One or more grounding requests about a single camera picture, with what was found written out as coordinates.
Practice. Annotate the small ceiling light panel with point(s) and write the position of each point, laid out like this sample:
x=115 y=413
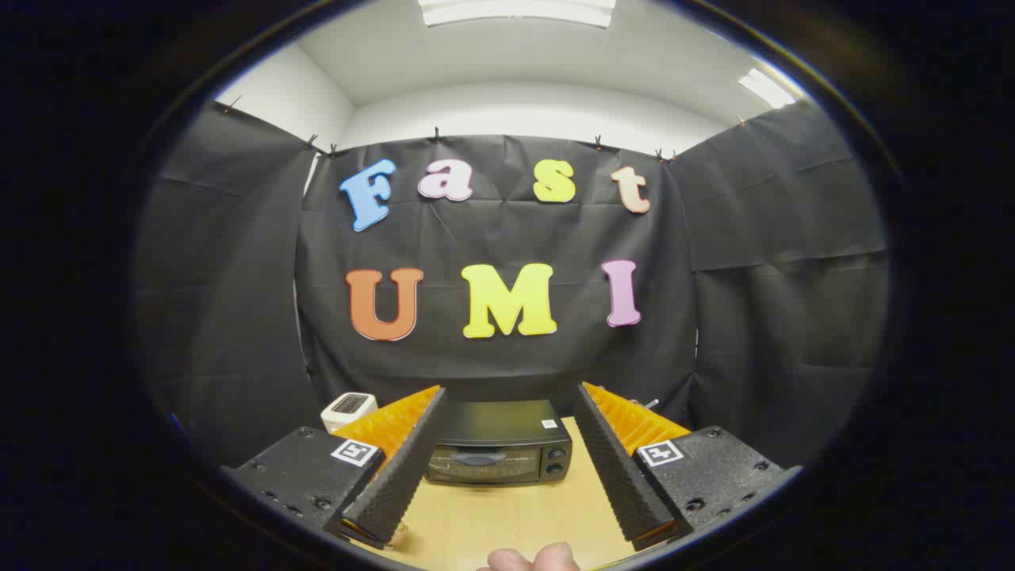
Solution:
x=765 y=87

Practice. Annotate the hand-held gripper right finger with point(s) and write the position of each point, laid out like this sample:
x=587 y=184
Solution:
x=614 y=468

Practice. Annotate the long ceiling light panel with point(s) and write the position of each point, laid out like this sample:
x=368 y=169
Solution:
x=515 y=11

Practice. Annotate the black backdrop cloth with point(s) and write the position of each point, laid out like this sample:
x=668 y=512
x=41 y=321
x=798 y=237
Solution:
x=492 y=238

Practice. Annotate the black toaster oven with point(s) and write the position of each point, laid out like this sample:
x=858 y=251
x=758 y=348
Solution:
x=496 y=428

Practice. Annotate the white pop-up toaster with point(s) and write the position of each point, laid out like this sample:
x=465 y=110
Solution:
x=347 y=411

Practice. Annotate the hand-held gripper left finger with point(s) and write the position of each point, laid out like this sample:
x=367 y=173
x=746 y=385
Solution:
x=400 y=468

